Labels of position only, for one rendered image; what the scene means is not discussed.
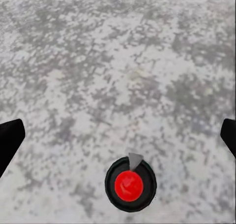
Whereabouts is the pesticide atomizer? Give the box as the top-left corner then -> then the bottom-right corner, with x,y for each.
105,152 -> 157,213

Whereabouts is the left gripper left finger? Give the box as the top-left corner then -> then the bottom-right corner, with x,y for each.
0,118 -> 26,177

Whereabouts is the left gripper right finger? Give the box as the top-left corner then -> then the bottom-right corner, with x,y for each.
220,118 -> 236,158

